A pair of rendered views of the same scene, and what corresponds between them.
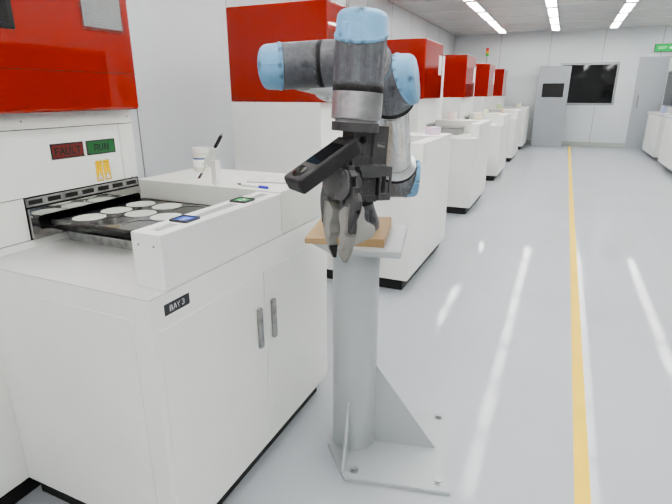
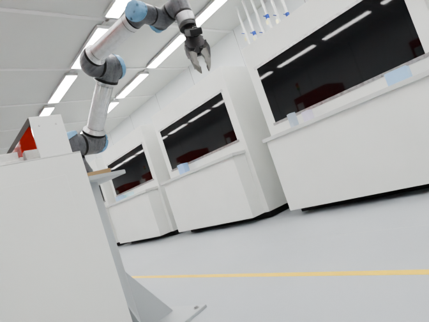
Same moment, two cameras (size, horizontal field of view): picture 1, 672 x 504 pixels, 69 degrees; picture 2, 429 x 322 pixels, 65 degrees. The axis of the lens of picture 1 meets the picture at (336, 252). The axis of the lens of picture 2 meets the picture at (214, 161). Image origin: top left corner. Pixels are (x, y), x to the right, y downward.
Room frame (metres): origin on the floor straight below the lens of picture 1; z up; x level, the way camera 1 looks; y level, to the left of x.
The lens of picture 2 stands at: (0.31, 1.19, 0.60)
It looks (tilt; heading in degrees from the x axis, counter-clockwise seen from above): 4 degrees up; 293
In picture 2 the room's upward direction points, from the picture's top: 19 degrees counter-clockwise
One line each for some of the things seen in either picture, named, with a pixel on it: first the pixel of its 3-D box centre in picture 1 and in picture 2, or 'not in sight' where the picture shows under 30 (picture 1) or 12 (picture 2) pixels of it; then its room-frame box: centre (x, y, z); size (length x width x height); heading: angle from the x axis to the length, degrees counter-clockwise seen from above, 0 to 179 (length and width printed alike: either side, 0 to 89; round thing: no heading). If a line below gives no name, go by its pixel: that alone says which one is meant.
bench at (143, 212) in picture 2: not in sight; (146, 186); (4.26, -4.34, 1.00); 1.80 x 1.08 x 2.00; 156
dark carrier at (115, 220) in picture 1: (140, 213); not in sight; (1.57, 0.64, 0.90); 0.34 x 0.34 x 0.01; 66
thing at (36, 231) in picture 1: (91, 209); not in sight; (1.64, 0.84, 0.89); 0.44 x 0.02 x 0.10; 156
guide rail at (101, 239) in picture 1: (128, 243); not in sight; (1.43, 0.64, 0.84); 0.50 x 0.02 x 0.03; 66
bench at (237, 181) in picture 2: not in sight; (216, 156); (2.25, -3.44, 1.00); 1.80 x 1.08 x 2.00; 156
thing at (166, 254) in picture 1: (218, 233); (31, 161); (1.36, 0.34, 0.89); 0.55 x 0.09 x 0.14; 156
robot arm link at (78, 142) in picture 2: not in sight; (69, 145); (1.57, -0.07, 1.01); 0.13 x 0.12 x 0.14; 80
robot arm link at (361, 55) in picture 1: (360, 52); (179, 4); (0.76, -0.04, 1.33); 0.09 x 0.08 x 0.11; 169
